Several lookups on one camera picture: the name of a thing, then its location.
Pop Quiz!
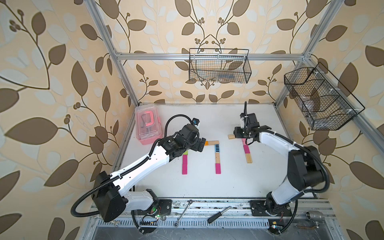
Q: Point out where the back black wire basket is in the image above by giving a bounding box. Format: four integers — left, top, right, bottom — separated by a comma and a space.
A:
189, 48, 252, 84

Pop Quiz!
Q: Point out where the silver wrench bottom left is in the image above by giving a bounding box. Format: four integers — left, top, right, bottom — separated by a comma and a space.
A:
110, 220, 121, 227

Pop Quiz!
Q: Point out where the magenta block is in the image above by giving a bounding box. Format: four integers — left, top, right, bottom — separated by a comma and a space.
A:
182, 164, 188, 175
183, 155, 188, 166
243, 145, 250, 154
215, 164, 221, 175

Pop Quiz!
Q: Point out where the right black wire basket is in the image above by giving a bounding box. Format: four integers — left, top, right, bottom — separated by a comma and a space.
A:
284, 62, 366, 131

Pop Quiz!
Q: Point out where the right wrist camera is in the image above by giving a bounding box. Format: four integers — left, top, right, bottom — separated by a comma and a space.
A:
240, 117, 247, 129

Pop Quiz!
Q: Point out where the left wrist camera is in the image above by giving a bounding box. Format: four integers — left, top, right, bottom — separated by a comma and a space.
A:
192, 118, 200, 127

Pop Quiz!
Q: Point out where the black wire basket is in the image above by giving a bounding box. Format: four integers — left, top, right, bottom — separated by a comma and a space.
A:
284, 62, 366, 131
189, 48, 252, 84

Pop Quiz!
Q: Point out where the metal pipe fitting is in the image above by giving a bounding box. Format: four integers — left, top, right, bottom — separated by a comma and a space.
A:
306, 211, 325, 222

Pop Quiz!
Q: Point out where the silver wrench on rail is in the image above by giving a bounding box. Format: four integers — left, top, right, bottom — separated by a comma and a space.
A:
174, 200, 194, 228

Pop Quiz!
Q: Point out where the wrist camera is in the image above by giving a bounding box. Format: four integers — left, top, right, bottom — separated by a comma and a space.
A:
192, 118, 200, 127
240, 117, 247, 129

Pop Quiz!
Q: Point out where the small natural wood block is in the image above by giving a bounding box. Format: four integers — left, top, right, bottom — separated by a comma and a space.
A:
245, 153, 253, 164

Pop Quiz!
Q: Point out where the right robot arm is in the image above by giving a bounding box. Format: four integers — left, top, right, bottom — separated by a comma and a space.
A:
234, 102, 331, 235

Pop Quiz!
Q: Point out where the pink plastic storage box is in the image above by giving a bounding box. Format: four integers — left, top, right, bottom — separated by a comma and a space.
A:
135, 104, 163, 145

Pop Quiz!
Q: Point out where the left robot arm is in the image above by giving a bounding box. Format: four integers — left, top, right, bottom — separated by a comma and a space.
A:
71, 118, 206, 223

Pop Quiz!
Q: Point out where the black handled screwdriver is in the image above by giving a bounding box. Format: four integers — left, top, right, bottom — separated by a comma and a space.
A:
208, 206, 232, 224

